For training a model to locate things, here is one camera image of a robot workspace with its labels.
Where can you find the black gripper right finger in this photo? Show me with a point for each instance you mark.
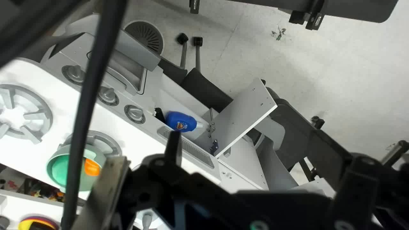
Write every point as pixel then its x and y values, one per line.
pixel 359 187

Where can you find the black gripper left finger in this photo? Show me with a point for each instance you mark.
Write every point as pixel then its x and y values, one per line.
pixel 173 147

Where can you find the small white cabinet door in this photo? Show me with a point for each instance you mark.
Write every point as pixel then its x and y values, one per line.
pixel 242 115

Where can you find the white toy kitchen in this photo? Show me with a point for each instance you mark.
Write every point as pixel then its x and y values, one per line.
pixel 135 141

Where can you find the grey round knob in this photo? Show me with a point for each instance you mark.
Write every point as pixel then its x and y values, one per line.
pixel 134 114
pixel 108 96
pixel 72 74

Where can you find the small orange ball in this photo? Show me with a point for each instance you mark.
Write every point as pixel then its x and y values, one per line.
pixel 92 167

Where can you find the grey oven door flap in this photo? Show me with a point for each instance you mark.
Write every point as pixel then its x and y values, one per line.
pixel 135 49

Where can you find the grey leg with black foot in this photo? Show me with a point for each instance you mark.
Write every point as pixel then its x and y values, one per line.
pixel 196 41
pixel 181 38

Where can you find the grey round floor vent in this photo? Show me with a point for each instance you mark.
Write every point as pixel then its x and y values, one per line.
pixel 148 36

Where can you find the mint green bowl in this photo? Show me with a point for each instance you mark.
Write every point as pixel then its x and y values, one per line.
pixel 58 170

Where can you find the metal mount bracket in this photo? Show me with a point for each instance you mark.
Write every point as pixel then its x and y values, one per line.
pixel 102 192

